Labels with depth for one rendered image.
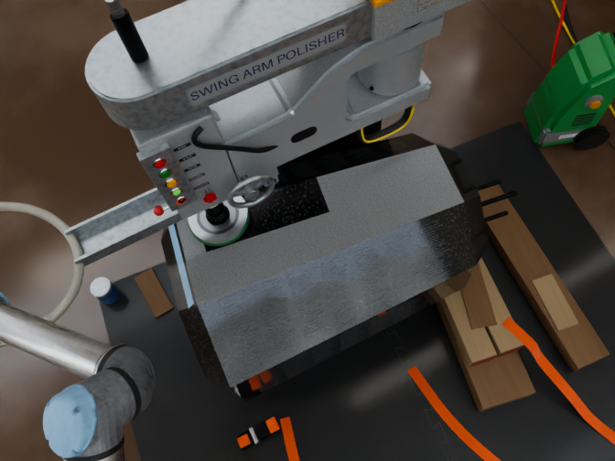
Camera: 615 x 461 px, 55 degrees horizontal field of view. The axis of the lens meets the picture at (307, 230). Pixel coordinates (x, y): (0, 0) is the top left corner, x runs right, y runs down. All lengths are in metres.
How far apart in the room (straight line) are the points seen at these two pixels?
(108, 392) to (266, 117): 0.82
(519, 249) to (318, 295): 1.21
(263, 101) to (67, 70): 2.46
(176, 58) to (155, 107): 0.12
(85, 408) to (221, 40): 0.82
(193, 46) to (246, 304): 0.97
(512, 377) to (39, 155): 2.75
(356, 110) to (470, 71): 1.86
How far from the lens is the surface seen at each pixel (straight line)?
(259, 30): 1.40
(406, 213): 2.10
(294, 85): 1.63
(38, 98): 3.93
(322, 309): 2.11
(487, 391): 2.73
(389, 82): 1.77
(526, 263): 2.95
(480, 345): 2.66
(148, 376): 1.28
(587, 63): 3.05
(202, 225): 2.09
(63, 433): 1.21
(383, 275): 2.12
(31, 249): 3.42
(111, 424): 1.21
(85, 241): 2.00
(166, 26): 1.46
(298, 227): 2.08
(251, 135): 1.61
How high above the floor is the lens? 2.75
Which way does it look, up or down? 66 degrees down
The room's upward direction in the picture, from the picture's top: 10 degrees counter-clockwise
